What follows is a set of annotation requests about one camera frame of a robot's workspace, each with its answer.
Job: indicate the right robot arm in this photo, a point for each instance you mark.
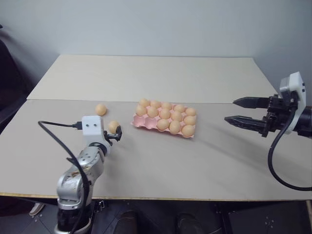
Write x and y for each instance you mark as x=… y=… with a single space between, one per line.
x=304 y=122

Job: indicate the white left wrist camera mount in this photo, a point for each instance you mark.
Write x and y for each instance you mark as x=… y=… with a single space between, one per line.
x=91 y=128

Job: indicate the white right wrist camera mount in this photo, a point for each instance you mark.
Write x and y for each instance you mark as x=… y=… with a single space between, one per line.
x=293 y=85

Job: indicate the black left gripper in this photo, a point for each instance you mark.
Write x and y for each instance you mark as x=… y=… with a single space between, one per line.
x=113 y=137

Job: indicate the brown egg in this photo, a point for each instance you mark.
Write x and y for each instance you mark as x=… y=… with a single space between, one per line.
x=113 y=126
x=179 y=108
x=174 y=126
x=155 y=104
x=165 y=113
x=190 y=111
x=189 y=120
x=187 y=130
x=144 y=102
x=152 y=111
x=176 y=116
x=101 y=109
x=140 y=110
x=166 y=106
x=162 y=124

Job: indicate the pink egg carton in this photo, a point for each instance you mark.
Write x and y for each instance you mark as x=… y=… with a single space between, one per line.
x=143 y=123

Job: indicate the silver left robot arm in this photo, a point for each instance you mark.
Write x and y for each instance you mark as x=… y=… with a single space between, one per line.
x=75 y=180

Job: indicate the white shoe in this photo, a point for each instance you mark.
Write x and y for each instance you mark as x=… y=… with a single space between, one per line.
x=37 y=209

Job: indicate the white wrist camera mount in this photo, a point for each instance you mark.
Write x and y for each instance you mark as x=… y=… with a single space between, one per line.
x=91 y=128
x=293 y=85

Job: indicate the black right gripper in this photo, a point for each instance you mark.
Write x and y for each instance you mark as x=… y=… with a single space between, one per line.
x=276 y=114

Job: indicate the black case with white dots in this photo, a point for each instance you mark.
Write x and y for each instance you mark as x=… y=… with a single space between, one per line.
x=268 y=217

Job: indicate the dark rounded shape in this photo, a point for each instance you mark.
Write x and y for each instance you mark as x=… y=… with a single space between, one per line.
x=126 y=221

